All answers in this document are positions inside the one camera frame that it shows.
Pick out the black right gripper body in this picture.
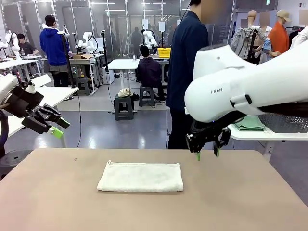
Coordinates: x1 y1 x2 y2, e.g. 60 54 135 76
185 120 227 154

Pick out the green folded towel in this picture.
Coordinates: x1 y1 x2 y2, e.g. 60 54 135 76
233 116 268 132

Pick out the mannequin in blue floral shirt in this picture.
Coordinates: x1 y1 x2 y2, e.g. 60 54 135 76
255 11 277 65

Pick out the person in navy jacket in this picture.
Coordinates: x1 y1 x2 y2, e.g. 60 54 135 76
166 0 217 150

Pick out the mannequin in grey hoodie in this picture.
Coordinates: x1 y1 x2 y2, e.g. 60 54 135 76
231 10 267 61

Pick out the white terry towel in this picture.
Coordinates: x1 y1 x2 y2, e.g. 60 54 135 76
97 160 184 193

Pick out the mannequin in orange jacket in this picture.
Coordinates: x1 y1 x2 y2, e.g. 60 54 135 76
266 9 293 57

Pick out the grey plastic step stool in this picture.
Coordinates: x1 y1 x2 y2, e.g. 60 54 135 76
114 95 135 121
76 77 91 96
139 85 156 107

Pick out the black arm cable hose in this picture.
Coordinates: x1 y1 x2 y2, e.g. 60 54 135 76
258 102 308 116
0 109 10 157

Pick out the grey workbench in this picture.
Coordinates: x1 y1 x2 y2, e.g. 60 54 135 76
69 56 103 93

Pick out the clothes rack with dark garments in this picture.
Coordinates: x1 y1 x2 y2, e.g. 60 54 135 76
285 26 306 46

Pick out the black floor cable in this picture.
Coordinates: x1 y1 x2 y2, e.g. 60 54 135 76
76 92 83 149
165 107 172 149

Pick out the person in grey t-shirt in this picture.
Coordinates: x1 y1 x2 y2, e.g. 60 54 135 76
16 33 39 58

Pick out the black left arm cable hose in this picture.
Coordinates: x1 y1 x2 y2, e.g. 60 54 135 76
0 109 10 157

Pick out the black camera tripod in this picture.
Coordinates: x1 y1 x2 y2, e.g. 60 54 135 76
57 24 76 89
240 26 259 61

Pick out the yellow plastic basket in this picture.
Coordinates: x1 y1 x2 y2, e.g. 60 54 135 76
157 47 172 58

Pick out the black stand pole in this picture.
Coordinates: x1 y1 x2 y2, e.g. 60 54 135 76
101 30 110 84

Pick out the grey plastic lattice basket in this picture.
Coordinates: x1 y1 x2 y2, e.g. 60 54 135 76
258 113 308 134

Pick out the black round stool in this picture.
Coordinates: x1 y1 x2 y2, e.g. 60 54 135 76
0 149 33 180

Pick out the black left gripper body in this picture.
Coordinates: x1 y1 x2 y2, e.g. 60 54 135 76
4 83 52 135

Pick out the seated person in dark jacket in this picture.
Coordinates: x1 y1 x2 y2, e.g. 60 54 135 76
136 45 167 102

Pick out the beige cloth bag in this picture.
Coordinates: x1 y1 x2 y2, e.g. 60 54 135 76
117 88 132 98

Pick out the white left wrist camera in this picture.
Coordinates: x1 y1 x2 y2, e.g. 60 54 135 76
25 73 53 95

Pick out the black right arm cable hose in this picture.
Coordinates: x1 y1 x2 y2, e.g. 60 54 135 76
258 102 308 116

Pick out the person in blue hoodie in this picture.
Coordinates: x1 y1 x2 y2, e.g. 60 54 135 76
39 14 70 87

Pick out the white table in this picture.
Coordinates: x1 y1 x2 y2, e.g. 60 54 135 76
227 115 308 161
0 86 79 149

